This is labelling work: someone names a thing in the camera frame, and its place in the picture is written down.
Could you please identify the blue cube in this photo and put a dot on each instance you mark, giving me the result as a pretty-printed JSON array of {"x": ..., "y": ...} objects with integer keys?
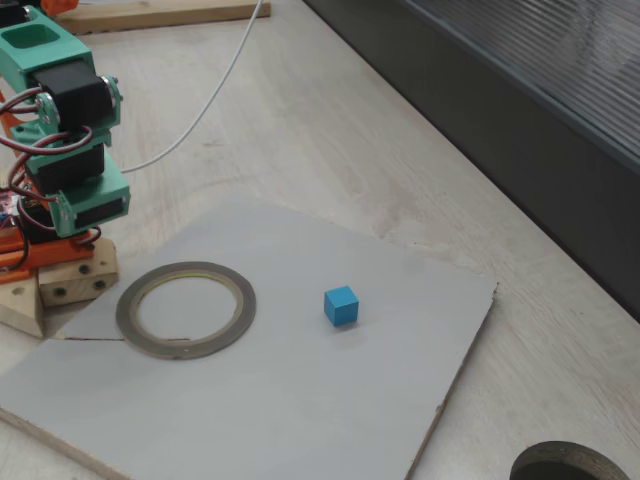
[{"x": 342, "y": 310}]

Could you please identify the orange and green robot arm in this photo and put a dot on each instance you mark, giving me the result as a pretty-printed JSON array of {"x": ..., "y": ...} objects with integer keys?
[{"x": 55, "y": 55}]

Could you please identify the red controller circuit board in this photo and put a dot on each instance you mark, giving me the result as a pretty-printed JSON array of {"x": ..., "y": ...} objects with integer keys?
[{"x": 6, "y": 202}]

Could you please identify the light wooden base block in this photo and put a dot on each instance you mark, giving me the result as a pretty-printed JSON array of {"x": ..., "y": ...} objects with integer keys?
[{"x": 75, "y": 287}]

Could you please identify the long wooden base plank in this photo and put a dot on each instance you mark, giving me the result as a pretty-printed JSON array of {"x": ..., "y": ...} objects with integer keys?
[{"x": 20, "y": 310}]

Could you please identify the thin varnished wooden plank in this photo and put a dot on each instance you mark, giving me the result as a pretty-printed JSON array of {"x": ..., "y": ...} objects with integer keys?
[{"x": 175, "y": 17}]

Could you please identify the grey painted square board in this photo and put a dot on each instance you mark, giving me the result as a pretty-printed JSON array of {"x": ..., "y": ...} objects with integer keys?
[{"x": 300, "y": 400}]

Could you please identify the frosted desk partition panel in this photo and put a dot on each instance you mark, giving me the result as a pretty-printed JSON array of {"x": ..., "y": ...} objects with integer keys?
[{"x": 525, "y": 125}]

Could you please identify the orange controller board mount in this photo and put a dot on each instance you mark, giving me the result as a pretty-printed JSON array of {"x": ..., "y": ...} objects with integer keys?
[{"x": 10, "y": 250}]

